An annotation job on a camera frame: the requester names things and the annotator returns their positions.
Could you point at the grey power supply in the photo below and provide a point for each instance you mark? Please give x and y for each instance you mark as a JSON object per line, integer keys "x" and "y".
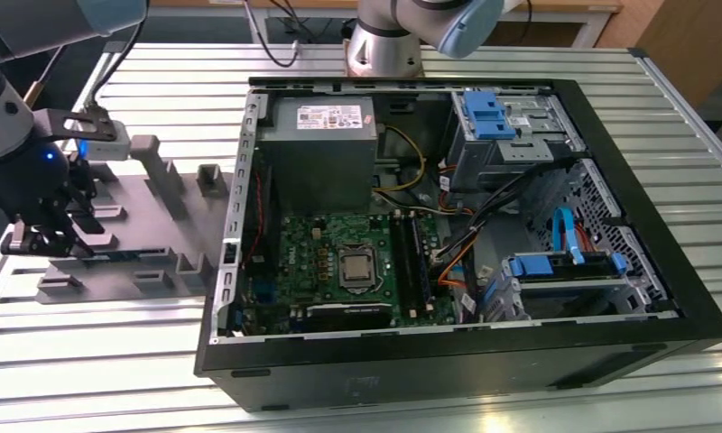
{"x": 319, "y": 171}

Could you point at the CPU socket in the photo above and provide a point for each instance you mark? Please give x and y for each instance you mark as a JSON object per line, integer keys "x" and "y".
{"x": 356, "y": 247}

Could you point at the hard disk in blue carrier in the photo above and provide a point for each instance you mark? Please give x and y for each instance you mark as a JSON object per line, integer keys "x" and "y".
{"x": 533, "y": 268}

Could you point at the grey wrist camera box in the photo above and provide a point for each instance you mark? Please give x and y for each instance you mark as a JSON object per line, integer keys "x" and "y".
{"x": 111, "y": 144}

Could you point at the black camera bracket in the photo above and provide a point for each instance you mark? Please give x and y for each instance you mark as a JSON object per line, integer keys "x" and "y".
{"x": 48, "y": 122}

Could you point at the grey parts rack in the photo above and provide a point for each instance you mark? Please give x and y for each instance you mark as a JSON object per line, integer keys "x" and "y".
{"x": 137, "y": 216}

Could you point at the black RAM slot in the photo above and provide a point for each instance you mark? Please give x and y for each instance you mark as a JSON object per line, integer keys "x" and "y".
{"x": 400, "y": 266}
{"x": 412, "y": 266}

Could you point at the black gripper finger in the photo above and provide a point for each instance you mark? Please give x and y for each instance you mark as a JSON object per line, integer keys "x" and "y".
{"x": 84, "y": 194}
{"x": 48, "y": 239}

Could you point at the grey metal disk bay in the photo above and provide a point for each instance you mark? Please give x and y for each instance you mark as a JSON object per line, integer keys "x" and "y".
{"x": 632, "y": 297}

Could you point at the black PC case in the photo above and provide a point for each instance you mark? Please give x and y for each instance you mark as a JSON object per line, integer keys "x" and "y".
{"x": 396, "y": 361}

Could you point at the grey metal drive cage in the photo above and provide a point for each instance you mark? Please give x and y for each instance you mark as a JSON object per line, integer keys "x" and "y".
{"x": 530, "y": 149}

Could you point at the silver CPU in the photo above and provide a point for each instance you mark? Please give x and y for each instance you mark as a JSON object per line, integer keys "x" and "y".
{"x": 356, "y": 268}

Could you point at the blue plastic drive bracket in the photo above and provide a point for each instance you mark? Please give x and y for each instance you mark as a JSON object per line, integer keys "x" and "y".
{"x": 485, "y": 113}

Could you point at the black graphics card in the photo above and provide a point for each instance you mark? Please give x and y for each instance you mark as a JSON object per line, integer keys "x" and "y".
{"x": 348, "y": 315}

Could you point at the green motherboard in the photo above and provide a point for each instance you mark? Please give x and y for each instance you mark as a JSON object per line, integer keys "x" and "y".
{"x": 360, "y": 225}

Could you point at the wooden cabinet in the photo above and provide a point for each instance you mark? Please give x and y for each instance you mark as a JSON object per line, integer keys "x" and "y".
{"x": 692, "y": 40}

